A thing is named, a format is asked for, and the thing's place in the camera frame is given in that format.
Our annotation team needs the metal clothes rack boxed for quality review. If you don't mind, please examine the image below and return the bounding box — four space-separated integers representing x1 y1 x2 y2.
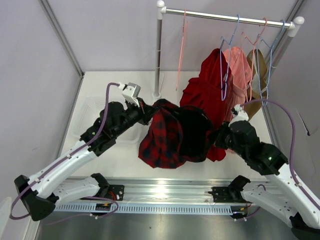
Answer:
152 0 306 101

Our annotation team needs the pink wire hanger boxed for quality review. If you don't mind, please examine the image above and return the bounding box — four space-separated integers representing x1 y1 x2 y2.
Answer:
175 10 188 91

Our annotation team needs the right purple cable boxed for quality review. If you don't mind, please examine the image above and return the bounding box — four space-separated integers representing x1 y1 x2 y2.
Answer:
241 98 320 205

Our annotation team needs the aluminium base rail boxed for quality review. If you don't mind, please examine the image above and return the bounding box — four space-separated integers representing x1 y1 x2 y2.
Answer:
59 176 276 207

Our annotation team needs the pink garment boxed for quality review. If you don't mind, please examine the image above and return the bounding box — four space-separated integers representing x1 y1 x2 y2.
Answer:
223 46 252 122

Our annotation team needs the red navy plaid skirt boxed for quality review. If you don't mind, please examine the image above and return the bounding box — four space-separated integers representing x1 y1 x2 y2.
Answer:
138 99 214 169

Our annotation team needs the tan brown garment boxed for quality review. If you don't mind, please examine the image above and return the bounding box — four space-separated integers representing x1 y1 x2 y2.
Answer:
243 49 269 121

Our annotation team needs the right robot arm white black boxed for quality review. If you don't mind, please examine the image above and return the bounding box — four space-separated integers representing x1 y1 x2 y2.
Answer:
208 120 320 240

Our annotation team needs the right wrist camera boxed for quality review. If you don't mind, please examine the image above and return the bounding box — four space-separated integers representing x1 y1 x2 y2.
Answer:
229 104 249 124

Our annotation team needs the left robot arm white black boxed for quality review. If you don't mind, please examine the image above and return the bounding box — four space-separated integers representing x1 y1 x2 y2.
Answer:
14 98 156 222

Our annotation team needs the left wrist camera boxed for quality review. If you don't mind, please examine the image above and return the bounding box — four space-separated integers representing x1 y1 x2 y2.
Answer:
118 82 141 107

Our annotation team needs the white slotted cable duct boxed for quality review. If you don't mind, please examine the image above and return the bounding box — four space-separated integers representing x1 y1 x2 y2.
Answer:
55 202 233 216

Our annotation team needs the white plastic basket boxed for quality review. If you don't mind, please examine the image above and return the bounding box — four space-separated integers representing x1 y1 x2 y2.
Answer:
71 96 142 144

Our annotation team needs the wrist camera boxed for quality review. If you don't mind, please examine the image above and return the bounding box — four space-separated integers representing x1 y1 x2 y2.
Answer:
229 104 249 124
118 82 141 107

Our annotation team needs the red dress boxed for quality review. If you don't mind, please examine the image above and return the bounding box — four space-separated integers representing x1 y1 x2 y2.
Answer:
179 48 232 162

